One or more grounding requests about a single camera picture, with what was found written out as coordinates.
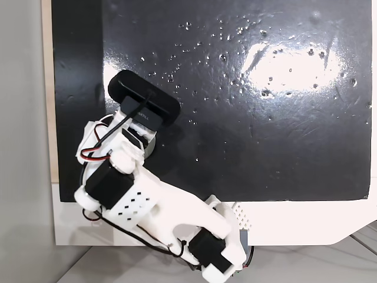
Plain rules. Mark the grey cup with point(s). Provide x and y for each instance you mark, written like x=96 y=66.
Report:
x=150 y=147

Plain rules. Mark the black table mat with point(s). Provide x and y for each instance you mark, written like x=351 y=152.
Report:
x=224 y=141

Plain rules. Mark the black oval camera box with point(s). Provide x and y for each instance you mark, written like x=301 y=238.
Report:
x=141 y=94

